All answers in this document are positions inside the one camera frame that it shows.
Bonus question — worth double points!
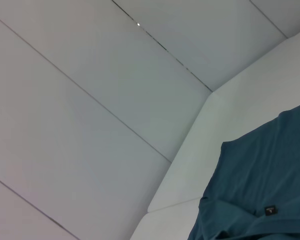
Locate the teal t-shirt with FREE print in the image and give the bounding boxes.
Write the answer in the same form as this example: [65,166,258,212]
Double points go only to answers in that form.
[187,99,300,240]

